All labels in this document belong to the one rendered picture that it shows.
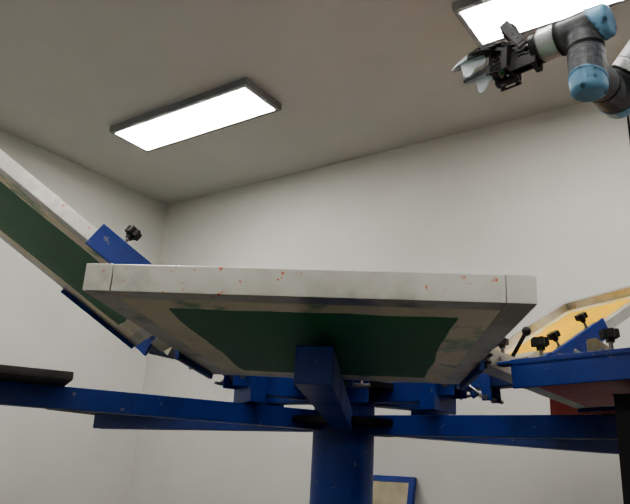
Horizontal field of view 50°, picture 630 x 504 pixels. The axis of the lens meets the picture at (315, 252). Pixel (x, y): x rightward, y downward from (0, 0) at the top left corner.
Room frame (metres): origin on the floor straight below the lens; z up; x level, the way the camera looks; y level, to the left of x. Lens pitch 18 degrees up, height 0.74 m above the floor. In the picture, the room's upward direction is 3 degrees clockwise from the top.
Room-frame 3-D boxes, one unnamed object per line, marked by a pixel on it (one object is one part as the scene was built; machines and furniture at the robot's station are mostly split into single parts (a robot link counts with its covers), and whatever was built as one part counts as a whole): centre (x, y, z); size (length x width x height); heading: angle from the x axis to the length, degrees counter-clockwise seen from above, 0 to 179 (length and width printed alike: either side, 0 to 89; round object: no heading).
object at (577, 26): (1.20, -0.54, 1.65); 0.11 x 0.08 x 0.09; 45
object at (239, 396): (2.28, -0.12, 0.99); 0.82 x 0.79 x 0.12; 55
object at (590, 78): (1.21, -0.55, 1.56); 0.11 x 0.08 x 0.11; 135
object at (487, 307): (1.38, -0.04, 1.05); 1.08 x 0.61 x 0.23; 175
